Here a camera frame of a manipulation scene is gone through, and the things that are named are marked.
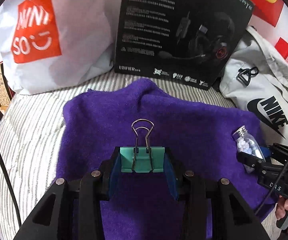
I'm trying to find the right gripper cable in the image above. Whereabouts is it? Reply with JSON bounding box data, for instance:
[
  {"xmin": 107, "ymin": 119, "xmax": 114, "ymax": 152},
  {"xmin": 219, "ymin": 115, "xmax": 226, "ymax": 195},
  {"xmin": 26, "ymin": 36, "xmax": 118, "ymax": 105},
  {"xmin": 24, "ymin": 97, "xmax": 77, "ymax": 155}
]
[{"xmin": 254, "ymin": 139, "xmax": 288, "ymax": 215}]

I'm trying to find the grey Nike bag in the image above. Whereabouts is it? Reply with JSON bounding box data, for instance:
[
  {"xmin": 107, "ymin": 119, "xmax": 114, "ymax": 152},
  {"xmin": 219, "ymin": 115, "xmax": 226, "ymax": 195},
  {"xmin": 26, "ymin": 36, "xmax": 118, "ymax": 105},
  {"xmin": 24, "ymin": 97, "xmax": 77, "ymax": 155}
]
[{"xmin": 219, "ymin": 26, "xmax": 288, "ymax": 146}]

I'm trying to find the striped bed cover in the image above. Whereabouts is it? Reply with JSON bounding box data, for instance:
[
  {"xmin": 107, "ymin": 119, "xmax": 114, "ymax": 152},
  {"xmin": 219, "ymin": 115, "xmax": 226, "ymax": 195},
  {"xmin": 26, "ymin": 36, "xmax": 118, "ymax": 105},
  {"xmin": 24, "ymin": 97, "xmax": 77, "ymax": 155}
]
[{"xmin": 0, "ymin": 71, "xmax": 282, "ymax": 240}]

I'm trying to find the teal binder clip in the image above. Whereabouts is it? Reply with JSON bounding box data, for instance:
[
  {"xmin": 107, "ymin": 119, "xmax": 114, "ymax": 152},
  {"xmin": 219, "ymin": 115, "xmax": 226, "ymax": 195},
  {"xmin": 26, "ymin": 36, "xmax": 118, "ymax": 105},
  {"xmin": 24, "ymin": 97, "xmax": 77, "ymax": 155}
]
[{"xmin": 120, "ymin": 119, "xmax": 165, "ymax": 173}]

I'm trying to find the clear glass pill bottle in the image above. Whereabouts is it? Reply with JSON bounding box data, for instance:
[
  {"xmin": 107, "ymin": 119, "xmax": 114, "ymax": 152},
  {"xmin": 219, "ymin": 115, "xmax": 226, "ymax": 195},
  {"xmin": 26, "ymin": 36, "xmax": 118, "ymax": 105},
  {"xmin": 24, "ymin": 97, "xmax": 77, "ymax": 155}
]
[{"xmin": 232, "ymin": 126, "xmax": 266, "ymax": 173}]

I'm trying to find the patterned notebook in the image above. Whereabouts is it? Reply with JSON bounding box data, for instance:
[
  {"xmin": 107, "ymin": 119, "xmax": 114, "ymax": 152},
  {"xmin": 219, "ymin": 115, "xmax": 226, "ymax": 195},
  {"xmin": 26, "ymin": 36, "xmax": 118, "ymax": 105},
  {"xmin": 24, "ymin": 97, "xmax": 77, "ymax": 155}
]
[{"xmin": 0, "ymin": 62, "xmax": 15, "ymax": 107}]

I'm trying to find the white Miniso plastic bag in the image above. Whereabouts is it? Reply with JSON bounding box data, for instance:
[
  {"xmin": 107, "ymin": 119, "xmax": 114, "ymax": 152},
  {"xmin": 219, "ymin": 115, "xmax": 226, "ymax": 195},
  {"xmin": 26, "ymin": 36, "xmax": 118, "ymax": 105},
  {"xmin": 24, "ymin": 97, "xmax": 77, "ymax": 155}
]
[{"xmin": 0, "ymin": 0, "xmax": 121, "ymax": 95}]

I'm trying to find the black cable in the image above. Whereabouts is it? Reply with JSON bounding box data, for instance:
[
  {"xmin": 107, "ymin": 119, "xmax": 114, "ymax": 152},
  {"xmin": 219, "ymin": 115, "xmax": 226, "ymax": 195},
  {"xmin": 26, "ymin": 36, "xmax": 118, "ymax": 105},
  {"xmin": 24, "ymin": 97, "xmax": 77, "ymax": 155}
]
[{"xmin": 0, "ymin": 123, "xmax": 22, "ymax": 228}]

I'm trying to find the purple towel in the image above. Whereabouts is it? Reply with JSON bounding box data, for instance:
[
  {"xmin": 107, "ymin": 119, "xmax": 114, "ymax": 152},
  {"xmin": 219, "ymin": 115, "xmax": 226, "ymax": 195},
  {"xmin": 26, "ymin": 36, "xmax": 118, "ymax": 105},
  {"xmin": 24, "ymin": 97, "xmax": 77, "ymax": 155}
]
[{"xmin": 56, "ymin": 79, "xmax": 267, "ymax": 239}]

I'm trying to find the black headset box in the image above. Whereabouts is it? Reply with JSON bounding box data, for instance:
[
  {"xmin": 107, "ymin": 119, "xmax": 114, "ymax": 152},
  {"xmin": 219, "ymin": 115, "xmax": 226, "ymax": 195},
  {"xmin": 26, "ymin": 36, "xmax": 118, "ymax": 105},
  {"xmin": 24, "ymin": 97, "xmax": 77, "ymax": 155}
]
[{"xmin": 114, "ymin": 0, "xmax": 254, "ymax": 90}]

